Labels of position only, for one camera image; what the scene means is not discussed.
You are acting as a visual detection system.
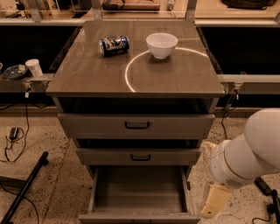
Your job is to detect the grey drawer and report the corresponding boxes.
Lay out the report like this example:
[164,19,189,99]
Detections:
[79,166,200,224]
[76,148,200,165]
[59,113,214,140]

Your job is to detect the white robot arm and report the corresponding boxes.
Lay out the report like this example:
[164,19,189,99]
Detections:
[200,108,280,218]

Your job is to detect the grey drawer cabinet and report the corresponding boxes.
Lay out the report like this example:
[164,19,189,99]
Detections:
[45,19,227,182]

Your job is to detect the black power adapter right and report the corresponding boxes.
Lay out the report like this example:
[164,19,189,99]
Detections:
[255,177,272,196]

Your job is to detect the black power adapter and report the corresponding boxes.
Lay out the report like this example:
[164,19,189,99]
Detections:
[9,127,18,140]
[255,177,272,196]

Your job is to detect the white bowl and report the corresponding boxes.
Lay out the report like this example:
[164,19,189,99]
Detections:
[146,32,178,60]

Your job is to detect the black tripod leg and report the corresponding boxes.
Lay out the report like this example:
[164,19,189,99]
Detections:
[1,151,49,224]

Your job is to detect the blue soda can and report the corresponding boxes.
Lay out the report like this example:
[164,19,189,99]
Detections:
[99,36,130,57]

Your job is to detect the black power adapter left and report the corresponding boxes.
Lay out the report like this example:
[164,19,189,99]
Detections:
[9,127,18,140]

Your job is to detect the white paper cup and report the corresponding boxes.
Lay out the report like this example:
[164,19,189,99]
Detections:
[25,59,43,77]

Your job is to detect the dark blue plate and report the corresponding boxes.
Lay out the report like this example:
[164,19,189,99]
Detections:
[3,65,28,80]

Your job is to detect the black cable right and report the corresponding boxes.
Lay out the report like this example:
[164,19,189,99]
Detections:
[220,93,239,140]

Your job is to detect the black cable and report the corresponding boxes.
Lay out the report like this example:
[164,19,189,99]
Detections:
[220,93,239,140]
[0,95,31,164]

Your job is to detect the black cable left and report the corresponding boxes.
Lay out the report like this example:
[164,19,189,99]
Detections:
[0,95,31,164]

